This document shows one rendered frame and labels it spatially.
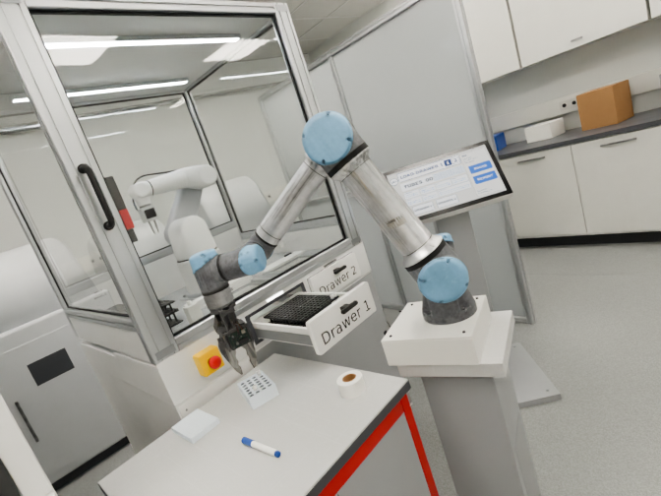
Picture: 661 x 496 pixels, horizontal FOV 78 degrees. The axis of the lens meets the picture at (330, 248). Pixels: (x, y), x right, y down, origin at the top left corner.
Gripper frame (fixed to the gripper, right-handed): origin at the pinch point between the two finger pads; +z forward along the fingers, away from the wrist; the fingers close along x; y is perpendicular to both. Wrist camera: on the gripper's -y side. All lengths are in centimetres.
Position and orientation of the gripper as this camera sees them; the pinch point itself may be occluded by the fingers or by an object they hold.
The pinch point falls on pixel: (245, 365)
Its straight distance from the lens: 124.0
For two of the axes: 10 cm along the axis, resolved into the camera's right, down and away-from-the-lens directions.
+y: 4.6, 0.4, -8.9
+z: 3.1, 9.3, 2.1
